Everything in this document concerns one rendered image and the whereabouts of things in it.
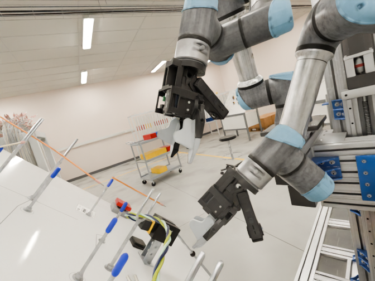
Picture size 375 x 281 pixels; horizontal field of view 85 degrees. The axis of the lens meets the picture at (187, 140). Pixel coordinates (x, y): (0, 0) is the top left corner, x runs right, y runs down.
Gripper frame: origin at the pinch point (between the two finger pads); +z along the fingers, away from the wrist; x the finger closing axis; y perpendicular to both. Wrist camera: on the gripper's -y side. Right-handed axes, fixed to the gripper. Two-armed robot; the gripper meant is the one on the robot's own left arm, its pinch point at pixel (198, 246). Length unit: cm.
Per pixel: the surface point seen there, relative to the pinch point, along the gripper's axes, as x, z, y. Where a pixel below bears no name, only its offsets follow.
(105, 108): -602, 172, 549
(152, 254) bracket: 9.4, 4.9, 6.3
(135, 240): 6.5, 7.8, 11.5
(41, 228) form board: 26.1, 6.1, 20.5
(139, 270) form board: 15.3, 5.0, 5.6
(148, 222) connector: 12.3, -0.7, 11.0
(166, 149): -378, 70, 164
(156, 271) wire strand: 35.0, -11.0, 3.4
